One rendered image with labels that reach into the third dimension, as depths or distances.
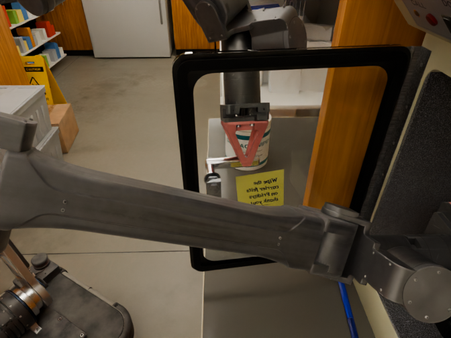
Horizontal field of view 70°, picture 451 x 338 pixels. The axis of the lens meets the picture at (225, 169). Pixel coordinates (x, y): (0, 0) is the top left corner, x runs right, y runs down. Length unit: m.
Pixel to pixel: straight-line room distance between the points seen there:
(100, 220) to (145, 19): 4.93
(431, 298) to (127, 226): 0.29
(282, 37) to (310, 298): 0.47
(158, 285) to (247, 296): 1.22
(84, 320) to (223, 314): 0.98
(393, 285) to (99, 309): 1.33
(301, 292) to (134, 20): 4.82
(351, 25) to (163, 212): 0.37
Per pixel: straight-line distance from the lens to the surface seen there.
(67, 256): 2.14
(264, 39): 0.47
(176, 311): 1.76
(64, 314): 1.60
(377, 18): 0.53
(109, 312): 1.53
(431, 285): 0.38
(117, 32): 5.31
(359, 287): 0.70
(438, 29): 0.41
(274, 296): 0.67
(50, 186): 0.28
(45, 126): 2.68
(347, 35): 0.52
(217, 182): 0.47
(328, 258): 0.41
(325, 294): 0.69
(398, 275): 0.36
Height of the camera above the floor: 1.50
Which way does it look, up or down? 36 degrees down
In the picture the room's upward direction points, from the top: straight up
